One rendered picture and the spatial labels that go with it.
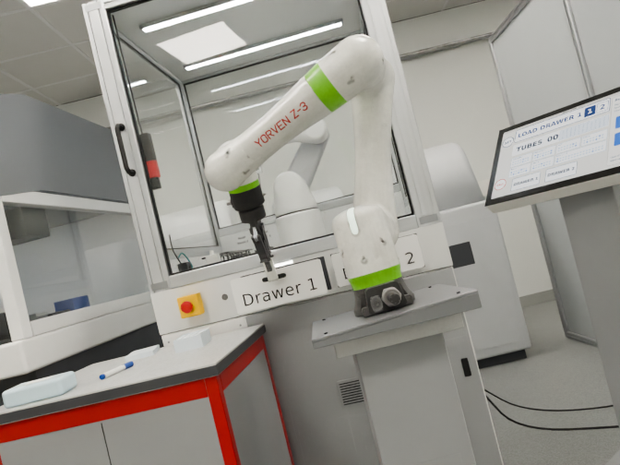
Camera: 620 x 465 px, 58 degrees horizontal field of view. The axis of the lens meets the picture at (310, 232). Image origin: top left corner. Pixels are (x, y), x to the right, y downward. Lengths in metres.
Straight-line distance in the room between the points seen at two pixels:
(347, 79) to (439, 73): 4.10
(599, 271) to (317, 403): 0.96
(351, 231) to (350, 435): 0.88
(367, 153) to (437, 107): 3.88
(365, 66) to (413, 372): 0.70
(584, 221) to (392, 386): 0.83
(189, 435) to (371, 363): 0.46
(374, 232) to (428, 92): 4.11
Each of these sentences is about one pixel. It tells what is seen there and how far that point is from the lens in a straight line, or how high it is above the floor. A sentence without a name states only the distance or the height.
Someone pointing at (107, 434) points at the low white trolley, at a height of 0.65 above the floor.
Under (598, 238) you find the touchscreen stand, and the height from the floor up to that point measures 0.79.
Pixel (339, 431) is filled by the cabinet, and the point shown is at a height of 0.35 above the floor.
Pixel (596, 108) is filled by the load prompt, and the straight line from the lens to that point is 1.84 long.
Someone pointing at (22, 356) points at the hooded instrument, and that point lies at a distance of 1.96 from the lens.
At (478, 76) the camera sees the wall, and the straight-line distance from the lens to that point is 5.49.
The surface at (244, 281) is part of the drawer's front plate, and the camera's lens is 1.75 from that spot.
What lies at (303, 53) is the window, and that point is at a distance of 1.98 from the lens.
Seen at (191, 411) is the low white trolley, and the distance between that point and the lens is 1.39.
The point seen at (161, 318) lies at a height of 0.85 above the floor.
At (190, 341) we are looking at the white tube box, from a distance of 1.69.
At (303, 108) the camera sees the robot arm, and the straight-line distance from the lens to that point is 1.35.
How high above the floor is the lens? 0.96
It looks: 2 degrees up
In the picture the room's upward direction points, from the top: 14 degrees counter-clockwise
